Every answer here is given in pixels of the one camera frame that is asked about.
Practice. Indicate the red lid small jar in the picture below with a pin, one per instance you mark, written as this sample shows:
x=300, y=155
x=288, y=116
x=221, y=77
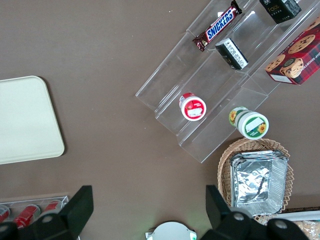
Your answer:
x=193, y=108

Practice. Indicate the black box gold print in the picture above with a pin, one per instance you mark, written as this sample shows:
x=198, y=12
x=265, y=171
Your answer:
x=280, y=10

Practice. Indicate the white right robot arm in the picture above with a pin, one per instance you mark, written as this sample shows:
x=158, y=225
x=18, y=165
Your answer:
x=172, y=232

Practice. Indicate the clear acrylic stepped stand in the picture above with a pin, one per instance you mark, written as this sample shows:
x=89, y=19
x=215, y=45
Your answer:
x=172, y=77

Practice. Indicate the clear acrylic bottle rack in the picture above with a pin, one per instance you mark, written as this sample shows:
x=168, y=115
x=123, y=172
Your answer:
x=27, y=198

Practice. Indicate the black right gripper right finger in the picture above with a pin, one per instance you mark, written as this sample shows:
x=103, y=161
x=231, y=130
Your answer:
x=225, y=227

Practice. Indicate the light wicker basket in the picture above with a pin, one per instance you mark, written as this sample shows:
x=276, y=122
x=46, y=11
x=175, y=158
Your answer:
x=225, y=162

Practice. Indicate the green lid sunflower jar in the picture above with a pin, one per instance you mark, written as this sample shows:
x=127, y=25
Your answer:
x=252, y=125

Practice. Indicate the cream plastic tray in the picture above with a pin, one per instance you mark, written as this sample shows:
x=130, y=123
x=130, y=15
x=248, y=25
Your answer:
x=25, y=120

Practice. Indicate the red tartan cookie box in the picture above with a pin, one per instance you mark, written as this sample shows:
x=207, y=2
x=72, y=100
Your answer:
x=297, y=57

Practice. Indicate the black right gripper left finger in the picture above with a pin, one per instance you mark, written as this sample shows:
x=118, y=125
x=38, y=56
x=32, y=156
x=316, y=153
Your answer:
x=70, y=220

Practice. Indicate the large clear cracker bag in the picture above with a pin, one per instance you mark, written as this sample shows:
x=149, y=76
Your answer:
x=310, y=228

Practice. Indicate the aluminium foil tray stack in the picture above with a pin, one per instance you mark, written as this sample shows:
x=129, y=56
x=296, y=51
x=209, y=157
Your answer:
x=257, y=182

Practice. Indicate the black box white label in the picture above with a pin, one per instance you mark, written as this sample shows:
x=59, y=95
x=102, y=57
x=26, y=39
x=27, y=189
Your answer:
x=231, y=53

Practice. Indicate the white snack bin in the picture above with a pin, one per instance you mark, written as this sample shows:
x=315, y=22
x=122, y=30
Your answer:
x=305, y=213

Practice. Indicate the red cola bottle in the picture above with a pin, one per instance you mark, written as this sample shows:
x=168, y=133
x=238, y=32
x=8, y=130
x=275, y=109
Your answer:
x=53, y=206
x=26, y=215

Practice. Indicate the Snickers chocolate bar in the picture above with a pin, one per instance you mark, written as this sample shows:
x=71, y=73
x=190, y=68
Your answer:
x=220, y=23

